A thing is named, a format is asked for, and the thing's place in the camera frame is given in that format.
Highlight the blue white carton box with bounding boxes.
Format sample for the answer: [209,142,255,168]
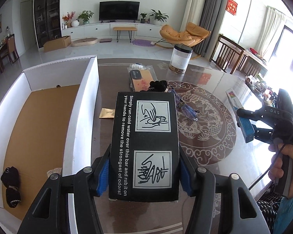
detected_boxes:
[226,88,255,143]

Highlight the blue eyeglasses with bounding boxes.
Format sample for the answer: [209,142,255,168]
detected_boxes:
[168,88,199,121]

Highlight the black printed soap box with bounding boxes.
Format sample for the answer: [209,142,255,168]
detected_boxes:
[108,91,180,202]

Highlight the bagged wooden sticks pack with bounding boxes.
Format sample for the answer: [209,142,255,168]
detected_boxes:
[127,63,157,91]

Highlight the blue sleeve forearm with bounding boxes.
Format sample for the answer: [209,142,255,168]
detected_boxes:
[273,198,293,234]

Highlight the white cardboard sorting box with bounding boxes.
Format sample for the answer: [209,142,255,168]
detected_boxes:
[0,55,99,233]

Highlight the person right hand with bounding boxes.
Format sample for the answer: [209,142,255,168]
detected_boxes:
[268,140,293,198]

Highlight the black scrunchie in box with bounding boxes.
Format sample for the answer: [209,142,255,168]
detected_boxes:
[0,166,21,208]

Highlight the wooden dining chair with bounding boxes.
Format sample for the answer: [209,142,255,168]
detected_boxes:
[210,34,248,74]

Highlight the red paper on table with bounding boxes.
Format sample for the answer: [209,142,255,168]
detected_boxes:
[198,73,212,85]

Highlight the clear jar black lid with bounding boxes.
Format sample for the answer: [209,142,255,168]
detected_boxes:
[169,44,193,74]

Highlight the orange lounge chair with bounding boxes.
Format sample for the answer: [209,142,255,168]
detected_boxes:
[159,22,211,48]

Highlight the red window decoration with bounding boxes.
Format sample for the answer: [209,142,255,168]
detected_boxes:
[226,0,238,15]

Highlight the black fabric hair scrunchie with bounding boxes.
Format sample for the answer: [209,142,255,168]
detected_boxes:
[148,80,168,92]

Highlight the gold sachet packet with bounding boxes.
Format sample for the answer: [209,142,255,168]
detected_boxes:
[99,108,115,119]

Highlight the purple round rug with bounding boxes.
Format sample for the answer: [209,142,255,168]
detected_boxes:
[132,39,154,47]

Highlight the green potted plant right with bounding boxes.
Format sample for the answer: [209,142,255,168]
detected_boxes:
[150,9,169,25]

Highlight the green potted plant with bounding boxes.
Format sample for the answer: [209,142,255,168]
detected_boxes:
[78,10,94,24]
[150,9,169,25]

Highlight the white tv cabinet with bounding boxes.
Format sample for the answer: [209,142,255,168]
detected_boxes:
[61,22,162,40]

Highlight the small wooden bench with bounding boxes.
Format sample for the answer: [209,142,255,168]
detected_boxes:
[113,27,138,43]

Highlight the brown cardboard box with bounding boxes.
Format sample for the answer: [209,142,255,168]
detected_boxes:
[43,35,71,52]

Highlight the beige pet mat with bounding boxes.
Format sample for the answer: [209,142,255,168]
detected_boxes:
[71,37,99,47]

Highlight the black flat television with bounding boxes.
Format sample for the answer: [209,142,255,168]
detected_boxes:
[99,1,140,21]

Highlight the red flower plant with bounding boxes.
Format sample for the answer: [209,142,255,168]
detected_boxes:
[62,11,76,27]

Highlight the green potted plant left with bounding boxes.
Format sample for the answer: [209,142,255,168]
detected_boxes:
[78,10,94,24]

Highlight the dark display cabinet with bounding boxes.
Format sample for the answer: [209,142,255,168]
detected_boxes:
[34,0,62,49]

